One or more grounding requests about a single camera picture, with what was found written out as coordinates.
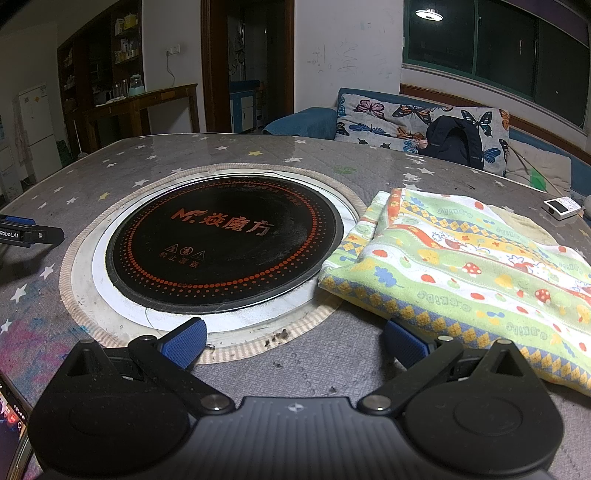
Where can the dark wooden shelf cabinet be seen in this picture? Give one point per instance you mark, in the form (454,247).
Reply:
(104,60)

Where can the white wall outlet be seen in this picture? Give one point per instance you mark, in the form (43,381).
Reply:
(173,50)

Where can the boxes and bottles on shelf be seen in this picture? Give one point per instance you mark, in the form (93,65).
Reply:
(127,39)

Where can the green framed window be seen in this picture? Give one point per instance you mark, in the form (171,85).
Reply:
(498,46)

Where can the glass jar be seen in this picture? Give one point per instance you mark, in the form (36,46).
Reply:
(121,88)

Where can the green patterned garment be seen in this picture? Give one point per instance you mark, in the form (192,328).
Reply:
(461,277)

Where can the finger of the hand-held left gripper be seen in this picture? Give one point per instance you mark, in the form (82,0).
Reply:
(11,220)
(44,235)

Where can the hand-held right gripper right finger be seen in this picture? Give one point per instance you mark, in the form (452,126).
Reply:
(406,344)

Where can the grey star-print table cover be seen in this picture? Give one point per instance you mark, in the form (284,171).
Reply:
(295,364)

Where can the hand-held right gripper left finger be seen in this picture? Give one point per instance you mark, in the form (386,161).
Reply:
(189,344)

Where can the brown wooden door frame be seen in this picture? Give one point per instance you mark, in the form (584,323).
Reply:
(217,69)

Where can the butterfly-patterned pillow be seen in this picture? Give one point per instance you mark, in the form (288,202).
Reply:
(369,115)

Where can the white broom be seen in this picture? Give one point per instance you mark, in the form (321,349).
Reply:
(82,152)

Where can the black round induction cooktop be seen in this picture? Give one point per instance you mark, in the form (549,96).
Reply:
(221,258)

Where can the smartphone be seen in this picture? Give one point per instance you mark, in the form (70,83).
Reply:
(11,424)

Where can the white refrigerator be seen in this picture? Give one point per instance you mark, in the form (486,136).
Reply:
(37,129)

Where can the beige pillow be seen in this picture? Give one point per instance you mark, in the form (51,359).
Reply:
(545,161)

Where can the black backpack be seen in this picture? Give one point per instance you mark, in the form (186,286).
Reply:
(455,143)

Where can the small white device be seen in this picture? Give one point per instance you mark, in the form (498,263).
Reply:
(561,206)

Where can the blue sofa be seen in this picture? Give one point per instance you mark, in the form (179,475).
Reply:
(300,122)

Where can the blue and white cabinet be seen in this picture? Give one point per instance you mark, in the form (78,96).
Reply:
(242,106)

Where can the white cloth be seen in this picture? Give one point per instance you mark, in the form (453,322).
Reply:
(111,100)

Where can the brown wooden desk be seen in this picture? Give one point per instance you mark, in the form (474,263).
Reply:
(157,94)

